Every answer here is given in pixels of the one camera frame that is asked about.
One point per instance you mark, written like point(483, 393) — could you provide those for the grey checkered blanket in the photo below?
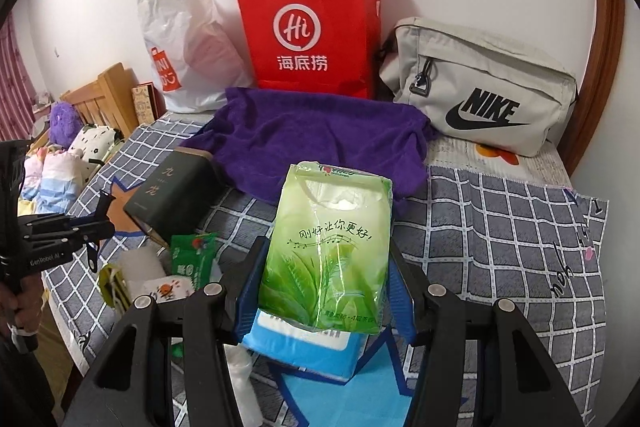
point(480, 247)

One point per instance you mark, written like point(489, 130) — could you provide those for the white spotted pillow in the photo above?
point(95, 142)

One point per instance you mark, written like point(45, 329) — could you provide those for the pastel striped bedding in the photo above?
point(52, 174)

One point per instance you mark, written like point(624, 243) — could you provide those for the green tissue pack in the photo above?
point(325, 252)

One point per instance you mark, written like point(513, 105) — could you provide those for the blue tissue pack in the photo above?
point(305, 349)

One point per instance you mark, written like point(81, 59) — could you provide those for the printed white bed sheet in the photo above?
point(480, 157)

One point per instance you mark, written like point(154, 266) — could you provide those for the small orange print packet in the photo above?
point(167, 288)

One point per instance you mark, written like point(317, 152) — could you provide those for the dark green box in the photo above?
point(170, 192)

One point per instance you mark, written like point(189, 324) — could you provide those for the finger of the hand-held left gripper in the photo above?
point(75, 241)
point(87, 223)

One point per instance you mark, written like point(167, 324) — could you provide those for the patterned hardcover book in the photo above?
point(146, 103)

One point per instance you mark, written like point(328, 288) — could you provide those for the pink curtain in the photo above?
point(12, 77)

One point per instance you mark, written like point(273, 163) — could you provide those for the green wet wipes packet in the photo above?
point(192, 259)

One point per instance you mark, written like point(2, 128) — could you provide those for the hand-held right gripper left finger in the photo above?
point(248, 292)

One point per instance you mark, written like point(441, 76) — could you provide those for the grey waist bag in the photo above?
point(480, 82)

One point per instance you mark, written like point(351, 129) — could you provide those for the wooden headboard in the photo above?
point(107, 94)

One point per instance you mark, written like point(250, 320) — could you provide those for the yellow green small packet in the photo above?
point(112, 284)

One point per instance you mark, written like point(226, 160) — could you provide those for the clear plastic wrapper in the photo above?
point(245, 382)

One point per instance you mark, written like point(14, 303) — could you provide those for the purple plush toy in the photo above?
point(64, 123)

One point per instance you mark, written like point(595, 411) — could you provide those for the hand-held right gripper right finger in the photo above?
point(403, 302)

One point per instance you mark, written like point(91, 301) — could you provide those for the white plastic shopping bag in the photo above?
point(185, 37)

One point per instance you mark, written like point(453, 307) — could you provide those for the person's left hand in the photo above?
point(27, 309)

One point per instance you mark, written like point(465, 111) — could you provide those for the red paper bag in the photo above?
point(310, 17)

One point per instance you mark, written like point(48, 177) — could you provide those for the purple towel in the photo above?
point(310, 137)

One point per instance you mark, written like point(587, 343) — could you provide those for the wooden door frame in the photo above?
point(602, 57)

